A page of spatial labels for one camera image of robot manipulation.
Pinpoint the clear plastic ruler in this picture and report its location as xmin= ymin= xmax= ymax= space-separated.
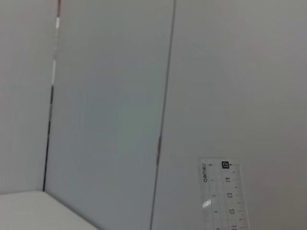
xmin=198 ymin=157 xmax=250 ymax=230

